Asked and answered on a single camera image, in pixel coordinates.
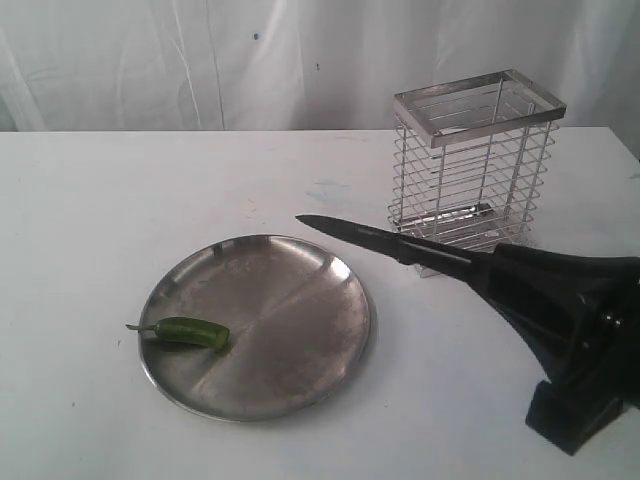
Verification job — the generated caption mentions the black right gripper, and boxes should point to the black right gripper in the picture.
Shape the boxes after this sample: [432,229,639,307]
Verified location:
[451,244,639,441]

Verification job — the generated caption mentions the black kitchen knife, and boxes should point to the black kitchen knife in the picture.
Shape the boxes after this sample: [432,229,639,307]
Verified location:
[296,214,489,282]

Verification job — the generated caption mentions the green chili pepper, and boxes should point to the green chili pepper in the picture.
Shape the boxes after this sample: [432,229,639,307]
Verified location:
[125,317,230,351]

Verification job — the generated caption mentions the round stainless steel plate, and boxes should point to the round stainless steel plate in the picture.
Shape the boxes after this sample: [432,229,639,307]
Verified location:
[139,235,375,422]

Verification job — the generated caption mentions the wire metal utensil holder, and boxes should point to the wire metal utensil holder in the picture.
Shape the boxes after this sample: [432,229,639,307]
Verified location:
[388,69,566,252]

